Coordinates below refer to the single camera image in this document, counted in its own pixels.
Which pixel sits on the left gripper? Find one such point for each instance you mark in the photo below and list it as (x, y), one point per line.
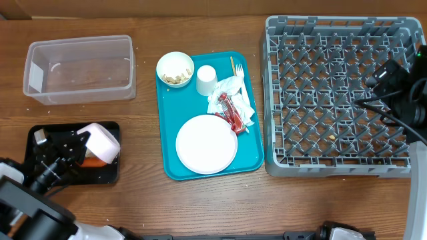
(55, 154)

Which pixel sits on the orange carrot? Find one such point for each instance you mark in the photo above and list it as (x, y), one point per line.
(93, 162)

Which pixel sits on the pink bowl with crumbs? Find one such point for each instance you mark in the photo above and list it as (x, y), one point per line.
(101, 142)

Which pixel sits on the white bowl with nuts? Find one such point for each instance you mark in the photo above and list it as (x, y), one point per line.
(175, 69)

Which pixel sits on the red snack wrapper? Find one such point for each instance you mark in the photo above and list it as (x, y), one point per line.
(230, 114)

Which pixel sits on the white napkin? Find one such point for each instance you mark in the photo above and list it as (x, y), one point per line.
(231, 87)

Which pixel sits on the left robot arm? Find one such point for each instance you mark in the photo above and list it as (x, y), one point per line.
(26, 209)

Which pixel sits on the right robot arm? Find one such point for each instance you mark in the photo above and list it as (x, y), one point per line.
(400, 99)

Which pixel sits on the grey dishwasher rack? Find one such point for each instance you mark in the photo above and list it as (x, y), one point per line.
(313, 69)

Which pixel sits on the black plastic tray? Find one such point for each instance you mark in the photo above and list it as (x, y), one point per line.
(91, 175)

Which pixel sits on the clear plastic bin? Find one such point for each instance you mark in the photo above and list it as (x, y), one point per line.
(80, 70)

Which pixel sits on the teal serving tray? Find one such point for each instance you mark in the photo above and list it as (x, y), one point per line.
(178, 105)

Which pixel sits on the white round plate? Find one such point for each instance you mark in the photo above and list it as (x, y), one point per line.
(206, 144)

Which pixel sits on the white paper cup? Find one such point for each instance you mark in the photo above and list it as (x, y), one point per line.
(206, 80)

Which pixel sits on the wooden chopstick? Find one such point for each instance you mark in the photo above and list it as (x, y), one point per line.
(233, 65)

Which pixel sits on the white plastic fork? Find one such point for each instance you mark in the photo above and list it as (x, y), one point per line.
(240, 73)

